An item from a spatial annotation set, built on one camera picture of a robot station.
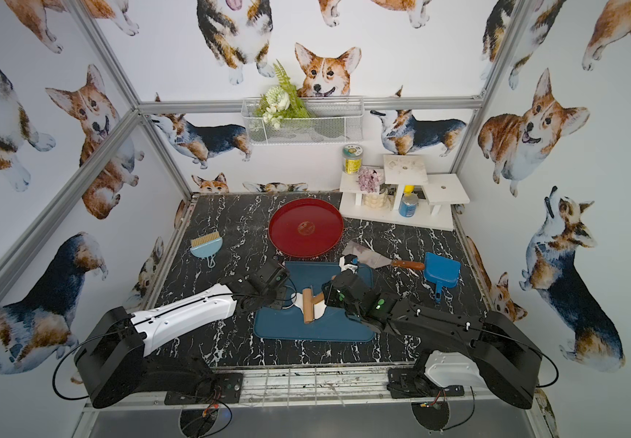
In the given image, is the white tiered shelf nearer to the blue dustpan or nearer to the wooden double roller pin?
the blue dustpan

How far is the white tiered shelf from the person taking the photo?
0.99 meters

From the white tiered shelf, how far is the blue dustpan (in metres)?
0.15

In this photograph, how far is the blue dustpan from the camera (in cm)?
94
